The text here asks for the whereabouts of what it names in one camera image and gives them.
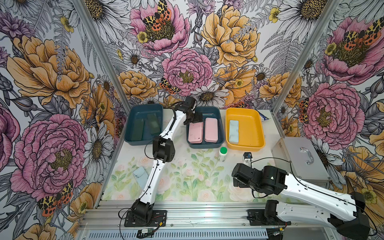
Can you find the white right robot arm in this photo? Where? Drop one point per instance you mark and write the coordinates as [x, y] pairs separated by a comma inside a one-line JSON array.
[[344, 213]]

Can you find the yellow plastic tray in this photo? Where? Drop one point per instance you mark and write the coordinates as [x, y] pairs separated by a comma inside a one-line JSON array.
[[251, 133]]

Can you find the white bottle green cap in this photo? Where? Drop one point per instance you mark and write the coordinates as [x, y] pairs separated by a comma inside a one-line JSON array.
[[222, 154]]

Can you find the small circuit board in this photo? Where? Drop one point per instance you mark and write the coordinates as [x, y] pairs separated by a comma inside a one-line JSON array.
[[144, 233]]

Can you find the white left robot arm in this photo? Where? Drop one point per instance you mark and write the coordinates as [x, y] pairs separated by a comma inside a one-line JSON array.
[[163, 153]]

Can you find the dark teal tray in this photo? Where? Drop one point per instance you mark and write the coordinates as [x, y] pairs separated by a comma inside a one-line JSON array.
[[141, 112], [209, 112]]

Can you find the dark green case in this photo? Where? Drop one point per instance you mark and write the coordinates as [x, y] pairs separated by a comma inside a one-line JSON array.
[[137, 130], [153, 123]]

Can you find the light blue case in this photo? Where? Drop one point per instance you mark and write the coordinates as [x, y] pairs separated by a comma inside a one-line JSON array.
[[234, 132], [141, 177]]

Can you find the blue pen behind tray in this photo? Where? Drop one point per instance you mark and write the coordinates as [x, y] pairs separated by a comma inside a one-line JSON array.
[[262, 116]]

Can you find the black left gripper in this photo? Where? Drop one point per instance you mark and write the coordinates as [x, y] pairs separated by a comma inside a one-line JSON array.
[[197, 118]]

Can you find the pink pencil case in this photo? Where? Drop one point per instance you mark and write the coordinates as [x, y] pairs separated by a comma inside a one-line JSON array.
[[211, 130], [195, 135]]

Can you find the silver metal case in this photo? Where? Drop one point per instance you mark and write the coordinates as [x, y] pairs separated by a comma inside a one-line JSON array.
[[298, 155]]

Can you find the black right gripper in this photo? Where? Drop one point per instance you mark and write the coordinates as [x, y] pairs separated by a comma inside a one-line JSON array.
[[240, 184]]

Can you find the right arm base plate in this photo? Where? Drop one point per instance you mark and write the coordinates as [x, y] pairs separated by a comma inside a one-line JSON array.
[[262, 217]]

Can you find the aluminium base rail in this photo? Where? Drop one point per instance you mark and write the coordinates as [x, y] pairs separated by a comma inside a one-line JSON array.
[[185, 221]]

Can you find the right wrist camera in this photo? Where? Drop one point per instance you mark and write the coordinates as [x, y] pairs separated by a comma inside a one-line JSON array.
[[247, 158]]

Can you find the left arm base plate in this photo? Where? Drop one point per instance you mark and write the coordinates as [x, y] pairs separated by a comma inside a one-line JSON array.
[[153, 219]]

